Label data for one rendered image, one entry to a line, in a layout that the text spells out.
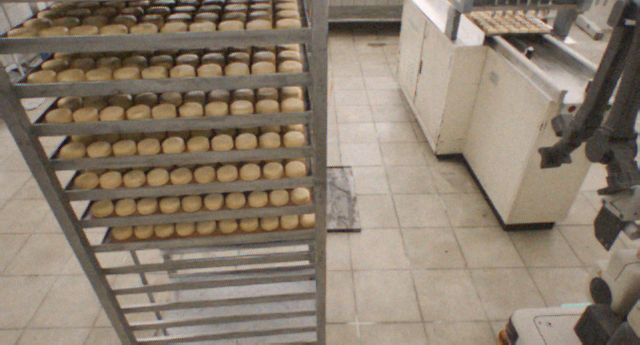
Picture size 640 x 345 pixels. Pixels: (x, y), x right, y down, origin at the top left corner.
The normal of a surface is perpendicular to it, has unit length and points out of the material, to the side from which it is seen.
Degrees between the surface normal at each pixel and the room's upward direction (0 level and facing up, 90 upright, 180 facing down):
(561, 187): 90
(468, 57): 90
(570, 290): 0
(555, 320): 0
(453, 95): 90
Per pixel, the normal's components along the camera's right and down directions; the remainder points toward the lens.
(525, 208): 0.06, 0.59
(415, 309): 0.00, -0.81
